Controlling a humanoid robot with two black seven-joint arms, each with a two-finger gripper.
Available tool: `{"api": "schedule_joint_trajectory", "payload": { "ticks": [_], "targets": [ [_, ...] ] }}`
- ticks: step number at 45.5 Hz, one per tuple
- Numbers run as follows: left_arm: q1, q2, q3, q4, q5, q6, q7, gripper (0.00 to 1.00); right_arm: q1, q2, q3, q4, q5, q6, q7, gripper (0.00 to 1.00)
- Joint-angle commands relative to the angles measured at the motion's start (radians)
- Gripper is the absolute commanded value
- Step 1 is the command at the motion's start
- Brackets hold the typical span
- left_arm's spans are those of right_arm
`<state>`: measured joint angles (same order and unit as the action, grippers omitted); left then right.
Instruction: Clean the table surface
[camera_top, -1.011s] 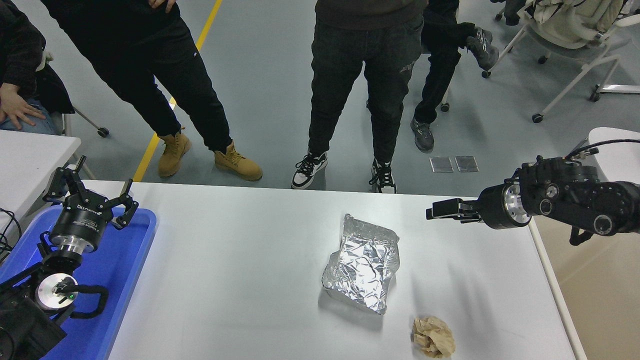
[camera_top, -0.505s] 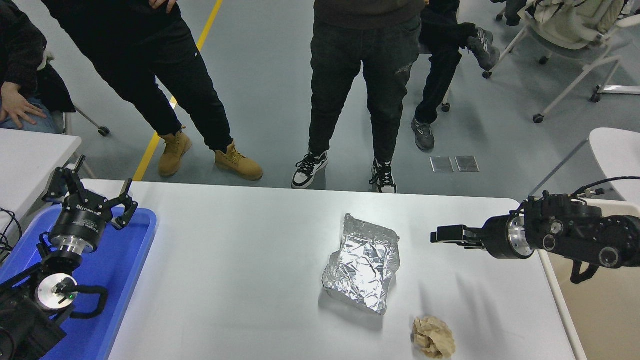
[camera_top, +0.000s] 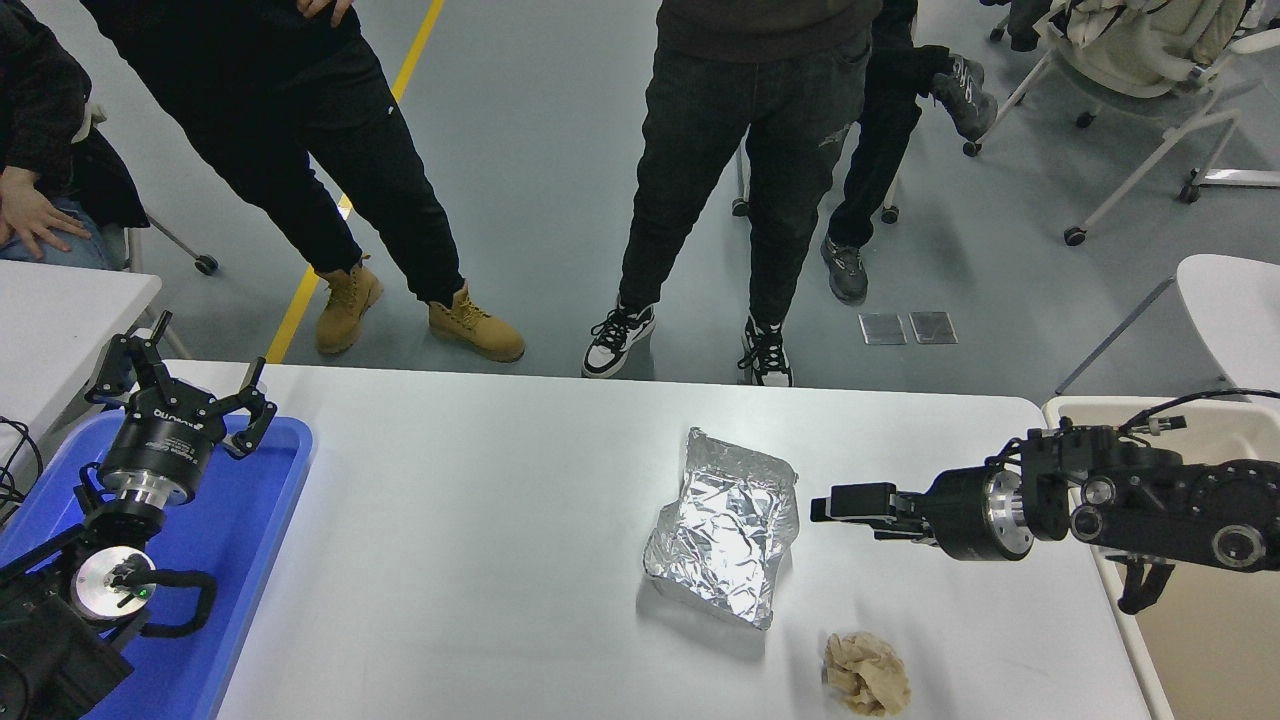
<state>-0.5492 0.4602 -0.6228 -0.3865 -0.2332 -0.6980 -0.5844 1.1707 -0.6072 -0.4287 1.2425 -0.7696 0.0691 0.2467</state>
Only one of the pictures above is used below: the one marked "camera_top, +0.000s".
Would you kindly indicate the silver foil tray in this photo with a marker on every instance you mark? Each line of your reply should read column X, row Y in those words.
column 725, row 530

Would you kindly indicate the white-framed rolling chair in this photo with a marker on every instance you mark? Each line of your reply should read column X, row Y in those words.
column 1150, row 100

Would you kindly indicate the seated person's hand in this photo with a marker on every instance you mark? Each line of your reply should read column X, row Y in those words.
column 36, row 212

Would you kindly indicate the seated person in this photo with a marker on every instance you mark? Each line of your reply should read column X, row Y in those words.
column 40, row 90

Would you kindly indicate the blue plastic tray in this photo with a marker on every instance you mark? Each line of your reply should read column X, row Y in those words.
column 230, row 560

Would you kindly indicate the person in tan boots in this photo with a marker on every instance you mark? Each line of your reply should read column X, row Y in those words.
column 280, row 120

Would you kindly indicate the large pale bin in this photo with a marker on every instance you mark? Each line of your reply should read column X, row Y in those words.
column 1200, row 660

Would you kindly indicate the grey office chair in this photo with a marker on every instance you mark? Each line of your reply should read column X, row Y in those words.
column 207, row 264

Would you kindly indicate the grey rolling stool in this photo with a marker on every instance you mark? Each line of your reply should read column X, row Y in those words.
column 889, row 213

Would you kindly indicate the metal floor plate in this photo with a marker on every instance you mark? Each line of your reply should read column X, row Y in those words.
column 934, row 328
column 883, row 329

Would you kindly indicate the white side table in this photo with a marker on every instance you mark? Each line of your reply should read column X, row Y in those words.
column 60, row 320

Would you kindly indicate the person in black-white sneakers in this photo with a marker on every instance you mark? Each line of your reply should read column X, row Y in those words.
column 740, row 120

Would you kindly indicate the white chair base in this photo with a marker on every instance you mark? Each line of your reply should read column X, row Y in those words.
column 1240, row 179

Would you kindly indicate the person's left hand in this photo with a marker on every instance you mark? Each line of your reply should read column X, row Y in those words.
column 327, row 8

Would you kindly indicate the cream jacket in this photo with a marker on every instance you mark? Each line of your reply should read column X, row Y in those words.
column 1140, row 45

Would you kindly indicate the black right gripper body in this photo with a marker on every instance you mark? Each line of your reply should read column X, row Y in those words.
column 958, row 515

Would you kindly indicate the tan paper ball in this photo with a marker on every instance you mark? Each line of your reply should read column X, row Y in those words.
column 866, row 675

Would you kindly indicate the person in grey shoes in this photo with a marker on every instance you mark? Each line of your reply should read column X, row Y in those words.
column 890, row 90

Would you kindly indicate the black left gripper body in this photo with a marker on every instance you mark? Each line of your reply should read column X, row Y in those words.
column 160, row 440

